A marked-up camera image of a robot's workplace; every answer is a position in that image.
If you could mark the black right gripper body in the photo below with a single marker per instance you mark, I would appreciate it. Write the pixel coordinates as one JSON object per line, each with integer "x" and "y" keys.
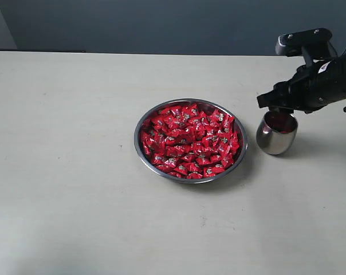
{"x": 314, "y": 88}

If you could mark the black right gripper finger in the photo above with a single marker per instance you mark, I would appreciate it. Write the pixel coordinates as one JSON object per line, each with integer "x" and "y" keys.
{"x": 268, "y": 100}

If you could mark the stainless steel cup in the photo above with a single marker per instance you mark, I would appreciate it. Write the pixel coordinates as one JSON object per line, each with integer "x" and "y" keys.
{"x": 271, "y": 141}

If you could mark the round steel plate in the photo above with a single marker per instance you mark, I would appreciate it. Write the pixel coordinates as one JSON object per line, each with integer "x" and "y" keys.
{"x": 141, "y": 160}

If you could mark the pile of red candies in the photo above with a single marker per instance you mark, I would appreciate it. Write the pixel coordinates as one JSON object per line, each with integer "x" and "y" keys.
{"x": 189, "y": 140}

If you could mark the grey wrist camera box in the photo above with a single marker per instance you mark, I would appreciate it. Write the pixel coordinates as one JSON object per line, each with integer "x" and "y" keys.
{"x": 316, "y": 42}

